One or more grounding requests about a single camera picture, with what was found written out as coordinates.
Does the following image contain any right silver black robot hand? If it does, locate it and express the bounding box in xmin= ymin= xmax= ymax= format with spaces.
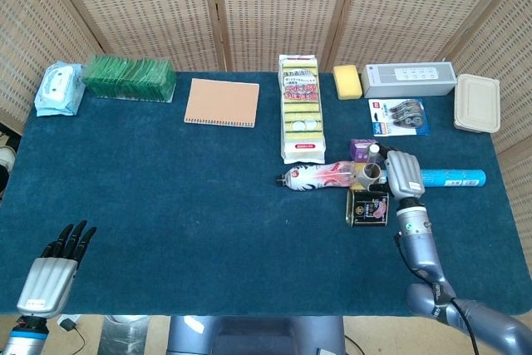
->
xmin=377 ymin=145 xmax=427 ymax=210

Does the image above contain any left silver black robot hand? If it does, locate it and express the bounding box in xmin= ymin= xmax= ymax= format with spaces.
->
xmin=16 ymin=219 xmax=97 ymax=319

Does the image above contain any light blue cylinder tube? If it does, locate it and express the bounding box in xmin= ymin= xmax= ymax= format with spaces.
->
xmin=380 ymin=168 xmax=487 ymax=189

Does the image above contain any grey cardboard roll core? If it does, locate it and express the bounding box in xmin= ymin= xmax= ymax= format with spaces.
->
xmin=356 ymin=162 xmax=383 ymax=188

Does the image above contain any small yellow block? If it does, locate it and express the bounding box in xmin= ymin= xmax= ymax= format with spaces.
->
xmin=351 ymin=178 xmax=380 ymax=193

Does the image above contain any black luncheon meat can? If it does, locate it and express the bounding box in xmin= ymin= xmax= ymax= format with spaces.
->
xmin=344 ymin=187 xmax=392 ymax=228

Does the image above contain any small purple box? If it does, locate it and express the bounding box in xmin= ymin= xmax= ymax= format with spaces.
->
xmin=349 ymin=138 xmax=382 ymax=164

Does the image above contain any correction tape blister pack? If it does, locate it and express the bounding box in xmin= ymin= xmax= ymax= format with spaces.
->
xmin=367 ymin=97 xmax=432 ymax=138

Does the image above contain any plastic bottle red white label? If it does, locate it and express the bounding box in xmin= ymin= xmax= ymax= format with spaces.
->
xmin=273 ymin=160 xmax=359 ymax=191

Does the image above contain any silver metal stand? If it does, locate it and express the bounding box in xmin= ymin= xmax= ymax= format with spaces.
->
xmin=98 ymin=315 xmax=150 ymax=355

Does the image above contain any grey white power strip box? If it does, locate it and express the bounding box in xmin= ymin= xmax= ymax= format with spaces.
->
xmin=360 ymin=62 xmax=458 ymax=100

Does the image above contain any beige lidded food container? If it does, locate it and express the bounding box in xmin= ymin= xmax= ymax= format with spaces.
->
xmin=452 ymin=73 xmax=502 ymax=135

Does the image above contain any yellow sponge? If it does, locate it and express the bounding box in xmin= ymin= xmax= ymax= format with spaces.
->
xmin=332 ymin=64 xmax=363 ymax=101

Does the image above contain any yellow sponge multipack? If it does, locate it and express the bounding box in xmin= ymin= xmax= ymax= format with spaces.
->
xmin=278 ymin=54 xmax=327 ymax=165

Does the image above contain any white shoe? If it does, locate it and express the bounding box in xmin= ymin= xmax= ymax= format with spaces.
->
xmin=0 ymin=145 xmax=17 ymax=173

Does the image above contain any blue table cloth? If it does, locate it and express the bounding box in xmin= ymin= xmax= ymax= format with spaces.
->
xmin=0 ymin=71 xmax=532 ymax=318

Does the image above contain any blue wet wipes pack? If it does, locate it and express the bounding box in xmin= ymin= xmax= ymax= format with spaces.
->
xmin=35 ymin=61 xmax=87 ymax=118

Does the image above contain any orange spiral notebook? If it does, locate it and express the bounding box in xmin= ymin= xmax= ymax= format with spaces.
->
xmin=184 ymin=77 xmax=261 ymax=130

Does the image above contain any wicker folding screen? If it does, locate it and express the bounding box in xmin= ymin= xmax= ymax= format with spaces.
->
xmin=0 ymin=0 xmax=532 ymax=355

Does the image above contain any blue grey robot torso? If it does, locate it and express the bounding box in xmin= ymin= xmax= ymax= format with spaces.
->
xmin=167 ymin=315 xmax=346 ymax=355

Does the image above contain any clear box of green packets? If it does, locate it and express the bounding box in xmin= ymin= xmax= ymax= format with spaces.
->
xmin=81 ymin=54 xmax=178 ymax=103

